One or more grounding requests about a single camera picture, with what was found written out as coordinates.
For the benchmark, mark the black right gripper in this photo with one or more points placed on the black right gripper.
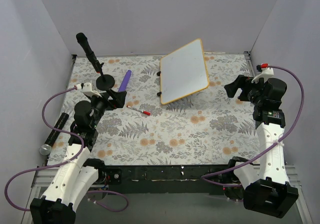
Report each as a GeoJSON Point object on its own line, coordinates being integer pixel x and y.
{"type": "Point", "coordinates": [243, 89]}

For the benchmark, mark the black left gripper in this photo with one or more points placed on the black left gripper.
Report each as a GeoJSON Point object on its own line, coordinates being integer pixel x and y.
{"type": "Point", "coordinates": [113, 98]}

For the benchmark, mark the white red marker pen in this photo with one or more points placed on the white red marker pen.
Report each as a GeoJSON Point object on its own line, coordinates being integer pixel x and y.
{"type": "Point", "coordinates": [138, 110]}

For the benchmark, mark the yellow framed whiteboard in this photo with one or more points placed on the yellow framed whiteboard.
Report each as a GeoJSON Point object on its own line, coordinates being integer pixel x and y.
{"type": "Point", "coordinates": [183, 72]}

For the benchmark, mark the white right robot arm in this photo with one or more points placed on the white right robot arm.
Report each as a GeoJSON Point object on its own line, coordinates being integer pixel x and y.
{"type": "Point", "coordinates": [269, 191]}

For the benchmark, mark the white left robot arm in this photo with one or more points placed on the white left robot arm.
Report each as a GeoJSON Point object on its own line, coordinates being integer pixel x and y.
{"type": "Point", "coordinates": [59, 203]}

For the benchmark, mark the black microphone on stand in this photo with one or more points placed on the black microphone on stand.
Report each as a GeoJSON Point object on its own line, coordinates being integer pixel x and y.
{"type": "Point", "coordinates": [104, 81]}

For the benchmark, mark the floral table mat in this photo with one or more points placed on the floral table mat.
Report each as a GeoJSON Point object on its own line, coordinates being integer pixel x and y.
{"type": "Point", "coordinates": [204, 128]}

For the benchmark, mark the black flashlight silver head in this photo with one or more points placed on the black flashlight silver head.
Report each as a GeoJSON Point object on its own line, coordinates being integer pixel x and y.
{"type": "Point", "coordinates": [47, 147]}

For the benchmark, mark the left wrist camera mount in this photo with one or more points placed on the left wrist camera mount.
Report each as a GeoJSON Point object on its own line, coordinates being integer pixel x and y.
{"type": "Point", "coordinates": [87, 89]}

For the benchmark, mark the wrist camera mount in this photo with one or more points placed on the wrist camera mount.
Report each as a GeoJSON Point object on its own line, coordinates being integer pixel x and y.
{"type": "Point", "coordinates": [265, 72]}
{"type": "Point", "coordinates": [87, 89]}

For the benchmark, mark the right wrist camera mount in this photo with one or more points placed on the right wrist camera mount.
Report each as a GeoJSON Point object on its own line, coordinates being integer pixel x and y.
{"type": "Point", "coordinates": [265, 72]}

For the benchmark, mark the wire whiteboard stand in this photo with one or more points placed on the wire whiteboard stand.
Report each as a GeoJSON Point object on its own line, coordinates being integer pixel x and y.
{"type": "Point", "coordinates": [158, 82]}

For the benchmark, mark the aluminium frame rail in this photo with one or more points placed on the aluminium frame rail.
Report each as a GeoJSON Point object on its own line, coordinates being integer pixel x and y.
{"type": "Point", "coordinates": [232, 188]}

